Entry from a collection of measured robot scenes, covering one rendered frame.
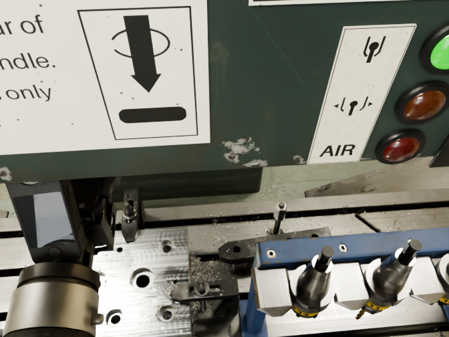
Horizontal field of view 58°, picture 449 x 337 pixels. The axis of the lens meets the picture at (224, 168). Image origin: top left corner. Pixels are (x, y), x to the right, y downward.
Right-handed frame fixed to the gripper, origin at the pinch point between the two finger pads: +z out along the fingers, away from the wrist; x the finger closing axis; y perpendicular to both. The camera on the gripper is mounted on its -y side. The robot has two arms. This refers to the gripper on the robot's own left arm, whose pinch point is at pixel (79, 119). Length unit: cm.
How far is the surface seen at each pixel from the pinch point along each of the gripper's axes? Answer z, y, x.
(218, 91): -21.1, -22.2, 14.7
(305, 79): -21.1, -22.7, 18.6
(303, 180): 46, 83, 51
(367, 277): -14.4, 20.3, 36.7
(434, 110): -21.9, -21.0, 25.1
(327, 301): -17.2, 20.3, 30.0
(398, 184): 33, 70, 76
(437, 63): -21.6, -23.7, 24.1
